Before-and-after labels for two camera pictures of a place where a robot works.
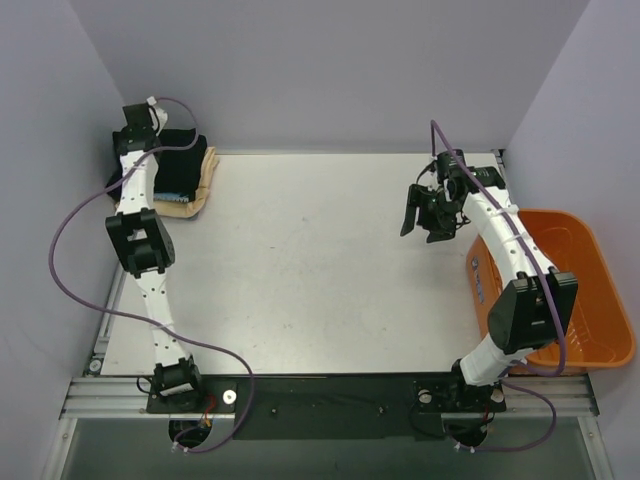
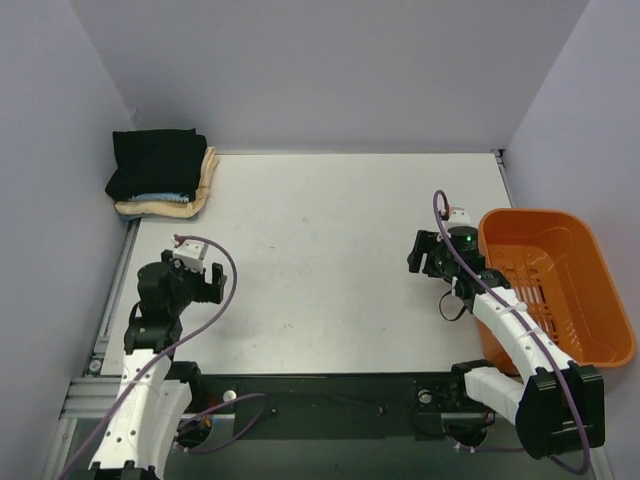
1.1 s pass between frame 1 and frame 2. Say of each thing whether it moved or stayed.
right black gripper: moved
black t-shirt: stayed
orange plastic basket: stayed
